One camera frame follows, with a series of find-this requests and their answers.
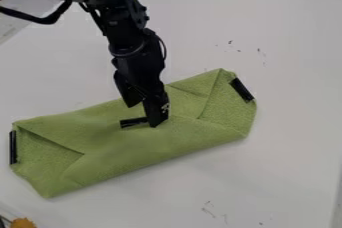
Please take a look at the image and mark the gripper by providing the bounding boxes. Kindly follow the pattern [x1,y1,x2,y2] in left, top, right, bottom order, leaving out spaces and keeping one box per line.
[109,33,171,129]

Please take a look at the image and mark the green cloth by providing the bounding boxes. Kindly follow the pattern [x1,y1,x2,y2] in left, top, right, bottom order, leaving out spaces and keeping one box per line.
[8,68,258,200]

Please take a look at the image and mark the black cable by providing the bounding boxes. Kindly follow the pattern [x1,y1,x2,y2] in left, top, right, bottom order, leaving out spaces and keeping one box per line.
[0,0,75,26]

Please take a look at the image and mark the yellow toy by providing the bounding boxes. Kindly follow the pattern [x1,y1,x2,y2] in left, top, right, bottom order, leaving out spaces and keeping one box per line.
[9,217,38,228]

